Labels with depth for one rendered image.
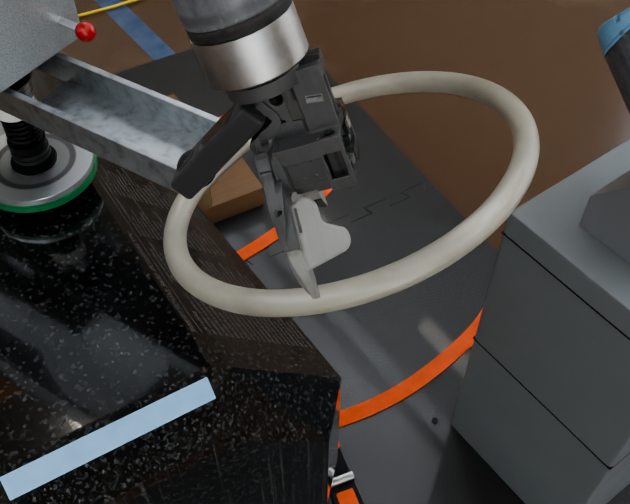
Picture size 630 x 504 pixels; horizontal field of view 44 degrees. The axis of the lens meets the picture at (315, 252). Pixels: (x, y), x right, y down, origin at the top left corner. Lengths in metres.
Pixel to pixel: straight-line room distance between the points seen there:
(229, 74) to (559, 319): 1.06
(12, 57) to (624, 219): 1.03
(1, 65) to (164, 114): 0.25
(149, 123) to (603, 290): 0.82
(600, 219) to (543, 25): 2.20
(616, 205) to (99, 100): 0.89
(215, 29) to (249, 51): 0.03
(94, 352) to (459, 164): 1.83
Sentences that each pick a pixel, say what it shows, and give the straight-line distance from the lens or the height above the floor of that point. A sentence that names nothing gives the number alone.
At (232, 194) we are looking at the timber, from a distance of 2.58.
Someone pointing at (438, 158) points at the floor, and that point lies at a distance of 2.86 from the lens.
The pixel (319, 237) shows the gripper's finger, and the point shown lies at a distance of 0.70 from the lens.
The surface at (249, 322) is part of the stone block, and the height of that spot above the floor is 0.74.
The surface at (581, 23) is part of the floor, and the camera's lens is 3.68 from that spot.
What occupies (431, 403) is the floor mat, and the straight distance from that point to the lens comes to 2.21.
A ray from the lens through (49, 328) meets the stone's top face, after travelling 1.36.
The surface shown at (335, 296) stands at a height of 1.29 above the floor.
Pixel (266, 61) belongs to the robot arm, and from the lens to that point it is 0.63.
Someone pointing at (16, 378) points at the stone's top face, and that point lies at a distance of 1.32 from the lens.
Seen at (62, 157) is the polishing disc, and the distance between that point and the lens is 1.54.
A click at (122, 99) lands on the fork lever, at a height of 1.13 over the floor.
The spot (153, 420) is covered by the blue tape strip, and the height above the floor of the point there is 0.84.
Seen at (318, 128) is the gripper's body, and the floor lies 1.48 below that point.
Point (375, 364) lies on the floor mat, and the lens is 2.26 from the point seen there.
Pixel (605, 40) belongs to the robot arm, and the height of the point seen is 1.18.
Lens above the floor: 1.93
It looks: 50 degrees down
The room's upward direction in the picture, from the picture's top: straight up
